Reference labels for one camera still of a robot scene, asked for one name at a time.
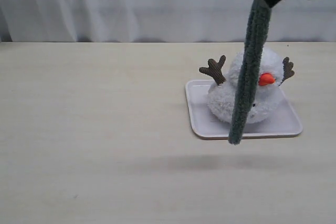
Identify white curtain backdrop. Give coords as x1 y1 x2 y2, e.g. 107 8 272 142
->
0 0 336 43

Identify white plastic tray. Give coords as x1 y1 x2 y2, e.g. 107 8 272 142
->
185 79 303 140

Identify white plush snowman toy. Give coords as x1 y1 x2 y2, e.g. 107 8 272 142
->
198 47 295 124

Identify teal fluffy scarf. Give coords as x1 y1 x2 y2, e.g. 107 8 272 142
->
228 4 273 145

